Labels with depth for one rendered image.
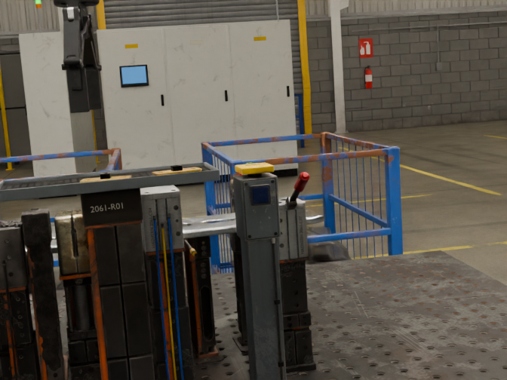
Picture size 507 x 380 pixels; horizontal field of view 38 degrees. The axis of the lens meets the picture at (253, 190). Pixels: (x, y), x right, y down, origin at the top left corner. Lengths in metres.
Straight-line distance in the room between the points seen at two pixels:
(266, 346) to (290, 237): 0.25
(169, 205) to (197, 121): 7.98
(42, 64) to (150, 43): 1.32
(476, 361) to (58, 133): 8.09
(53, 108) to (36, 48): 0.73
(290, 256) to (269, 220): 0.21
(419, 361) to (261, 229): 0.51
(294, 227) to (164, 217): 0.27
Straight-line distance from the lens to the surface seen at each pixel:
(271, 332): 1.39
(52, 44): 9.39
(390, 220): 3.58
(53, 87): 9.38
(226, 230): 1.60
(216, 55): 9.45
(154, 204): 1.45
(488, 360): 1.67
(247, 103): 9.50
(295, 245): 1.53
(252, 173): 1.32
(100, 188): 1.25
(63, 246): 1.47
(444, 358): 1.67
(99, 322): 1.33
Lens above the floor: 1.32
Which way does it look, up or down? 9 degrees down
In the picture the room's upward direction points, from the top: 4 degrees counter-clockwise
